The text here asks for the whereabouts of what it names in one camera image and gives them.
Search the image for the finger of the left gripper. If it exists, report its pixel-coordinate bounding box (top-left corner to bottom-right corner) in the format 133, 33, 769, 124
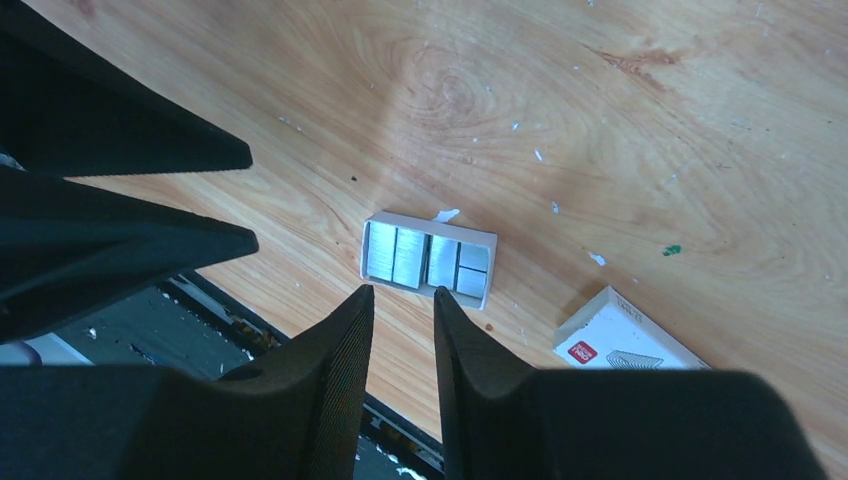
1, 167, 258, 342
1, 1, 253, 177

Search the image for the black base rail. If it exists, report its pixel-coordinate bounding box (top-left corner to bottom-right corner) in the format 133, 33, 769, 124
0, 268, 445, 480

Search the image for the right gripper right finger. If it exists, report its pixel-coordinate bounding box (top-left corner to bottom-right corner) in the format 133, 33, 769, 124
434, 287, 826, 479

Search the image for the white staple tray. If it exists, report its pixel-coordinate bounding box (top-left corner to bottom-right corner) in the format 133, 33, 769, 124
359, 211, 498, 310

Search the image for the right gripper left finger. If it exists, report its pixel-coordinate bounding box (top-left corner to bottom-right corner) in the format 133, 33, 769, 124
1, 285, 375, 479

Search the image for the white staple box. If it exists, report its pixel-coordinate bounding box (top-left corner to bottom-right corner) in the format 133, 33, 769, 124
553, 286, 708, 370

